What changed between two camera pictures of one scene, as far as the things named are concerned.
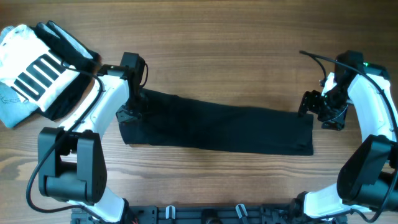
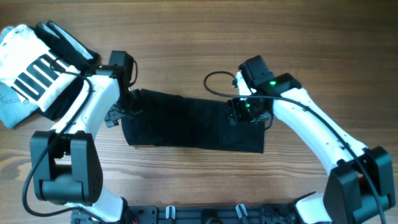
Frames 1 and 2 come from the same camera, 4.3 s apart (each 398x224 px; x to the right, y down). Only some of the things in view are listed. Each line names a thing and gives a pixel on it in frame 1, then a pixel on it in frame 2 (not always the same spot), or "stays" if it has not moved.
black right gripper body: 315,107 → 235,111
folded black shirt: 86,61 stays
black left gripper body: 135,108 → 124,107
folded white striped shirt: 29,68 stays
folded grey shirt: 13,111 stays
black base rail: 209,214 stays
